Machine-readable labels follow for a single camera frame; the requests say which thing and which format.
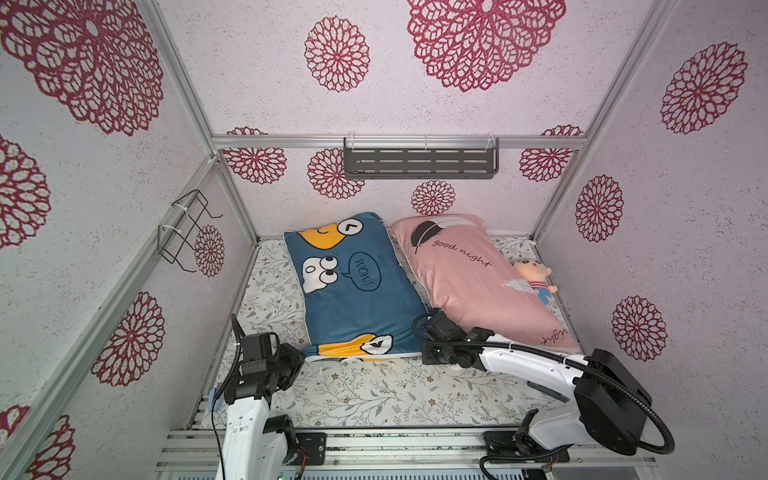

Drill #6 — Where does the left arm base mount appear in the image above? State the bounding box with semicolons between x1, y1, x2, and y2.
284;432;328;467

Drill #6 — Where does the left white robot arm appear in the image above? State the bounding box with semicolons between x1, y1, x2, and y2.
217;332;306;479

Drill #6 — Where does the pink good night pillow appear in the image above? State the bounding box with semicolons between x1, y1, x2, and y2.
390;215;579;353

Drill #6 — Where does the floral bed sheet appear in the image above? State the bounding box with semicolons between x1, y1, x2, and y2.
237;239;560;428

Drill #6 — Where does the small plush doll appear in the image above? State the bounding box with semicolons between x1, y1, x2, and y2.
512;258;558;305

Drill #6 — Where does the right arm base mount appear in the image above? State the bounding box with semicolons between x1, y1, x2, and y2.
480;409;570;466

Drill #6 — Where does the blue cartoon pillowcase pillow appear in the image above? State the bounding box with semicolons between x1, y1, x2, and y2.
283;212;427;361

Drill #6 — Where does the black wire wall rack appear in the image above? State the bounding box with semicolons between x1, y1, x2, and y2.
156;189;225;278

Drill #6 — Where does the black corrugated cable right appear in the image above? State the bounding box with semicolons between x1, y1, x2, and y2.
411;311;676;480

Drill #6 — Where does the grey wall shelf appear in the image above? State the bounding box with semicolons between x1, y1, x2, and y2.
342;138;499;180

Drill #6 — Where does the black corrugated cable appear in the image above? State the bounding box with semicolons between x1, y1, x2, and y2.
209;313;247;480
411;311;676;480

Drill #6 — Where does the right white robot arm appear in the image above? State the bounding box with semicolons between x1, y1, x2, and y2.
411;310;658;458

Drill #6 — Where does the black corrugated cable left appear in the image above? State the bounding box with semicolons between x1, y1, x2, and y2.
209;313;247;480

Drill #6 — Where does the blue clip on rail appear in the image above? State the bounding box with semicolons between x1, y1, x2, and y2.
206;387;224;413

